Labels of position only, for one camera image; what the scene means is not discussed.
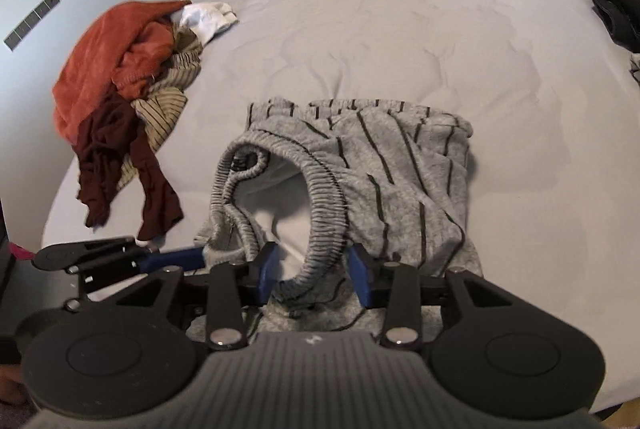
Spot bed with pale grey sheet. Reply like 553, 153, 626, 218
42, 0, 640, 410

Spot wall switch panel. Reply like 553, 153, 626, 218
4, 0, 61, 52

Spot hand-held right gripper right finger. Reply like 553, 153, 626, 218
346, 244, 521, 350

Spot orange cloth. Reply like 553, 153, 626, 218
52, 0, 193, 144

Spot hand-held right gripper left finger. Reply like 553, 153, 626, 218
115, 241, 277, 352

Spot grey striped pants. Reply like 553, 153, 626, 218
192, 96, 486, 345

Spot dark folded cloth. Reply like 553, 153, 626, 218
589, 0, 640, 52

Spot maroon cloth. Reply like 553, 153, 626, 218
75, 99, 185, 242

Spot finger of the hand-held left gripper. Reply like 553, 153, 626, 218
75, 236, 206, 297

